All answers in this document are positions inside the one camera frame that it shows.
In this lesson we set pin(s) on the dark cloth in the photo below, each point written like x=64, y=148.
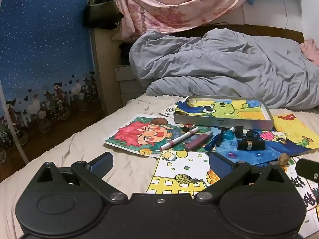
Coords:
x=124, y=53

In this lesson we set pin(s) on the brown walnut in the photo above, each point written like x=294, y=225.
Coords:
x=284, y=159

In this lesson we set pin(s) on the blue printed curtain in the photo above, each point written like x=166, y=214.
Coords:
x=44, y=42

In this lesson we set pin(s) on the white flower outline paper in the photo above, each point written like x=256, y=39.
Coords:
x=168, y=111

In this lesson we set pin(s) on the pineapple drawing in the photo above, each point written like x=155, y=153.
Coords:
x=179, y=169

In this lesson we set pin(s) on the black hanging bag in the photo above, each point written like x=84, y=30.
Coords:
x=102, y=12

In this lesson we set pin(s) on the yellow background drawing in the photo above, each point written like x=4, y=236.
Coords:
x=291, y=129

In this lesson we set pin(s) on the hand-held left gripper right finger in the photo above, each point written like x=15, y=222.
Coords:
x=219, y=165

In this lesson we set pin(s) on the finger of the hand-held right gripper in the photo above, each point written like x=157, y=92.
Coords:
x=307, y=168

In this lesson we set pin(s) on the beige cabinet panel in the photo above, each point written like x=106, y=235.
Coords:
x=102, y=67

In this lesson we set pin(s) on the beige bed sheet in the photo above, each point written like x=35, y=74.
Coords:
x=74, y=149

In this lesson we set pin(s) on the silver metal tray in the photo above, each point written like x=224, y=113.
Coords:
x=211, y=123

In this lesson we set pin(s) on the plain pink cloth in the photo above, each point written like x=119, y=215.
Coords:
x=310, y=49

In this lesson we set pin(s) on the white nightstand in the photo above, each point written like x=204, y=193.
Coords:
x=127, y=79

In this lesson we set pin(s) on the grey duvet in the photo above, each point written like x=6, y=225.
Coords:
x=224, y=67

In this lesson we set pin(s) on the teal nail polish bottle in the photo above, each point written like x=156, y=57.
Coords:
x=228, y=135

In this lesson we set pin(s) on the black lipstick gold band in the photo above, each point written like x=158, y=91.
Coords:
x=250, y=145

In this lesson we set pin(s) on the black lettering drawing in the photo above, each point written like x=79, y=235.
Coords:
x=309, y=204

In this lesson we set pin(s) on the blue background drawing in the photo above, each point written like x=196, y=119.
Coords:
x=249, y=155

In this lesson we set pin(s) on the white pink marker pen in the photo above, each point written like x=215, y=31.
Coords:
x=179, y=138

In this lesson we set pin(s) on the green frog drawing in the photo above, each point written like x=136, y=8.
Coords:
x=224, y=110

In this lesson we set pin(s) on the purple lip gloss tube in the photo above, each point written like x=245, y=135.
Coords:
x=197, y=142

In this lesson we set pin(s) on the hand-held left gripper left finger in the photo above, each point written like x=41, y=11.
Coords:
x=99, y=165

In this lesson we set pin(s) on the pink floral cloth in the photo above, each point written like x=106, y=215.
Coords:
x=169, y=12

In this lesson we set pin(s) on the red-haired child drawing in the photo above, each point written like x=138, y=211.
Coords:
x=134, y=134

